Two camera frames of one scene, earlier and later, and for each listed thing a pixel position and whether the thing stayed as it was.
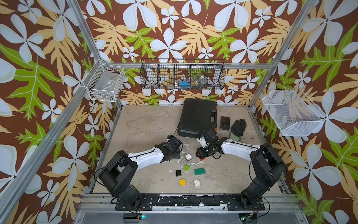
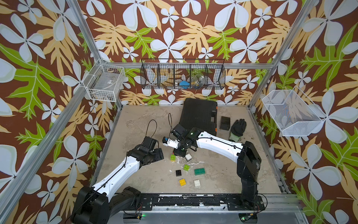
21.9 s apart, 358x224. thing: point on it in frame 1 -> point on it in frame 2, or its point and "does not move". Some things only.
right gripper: x=200 y=153 -> x=176 y=152
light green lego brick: x=186 y=167 does not move
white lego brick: x=188 y=157 does not move
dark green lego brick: x=199 y=171 does not move
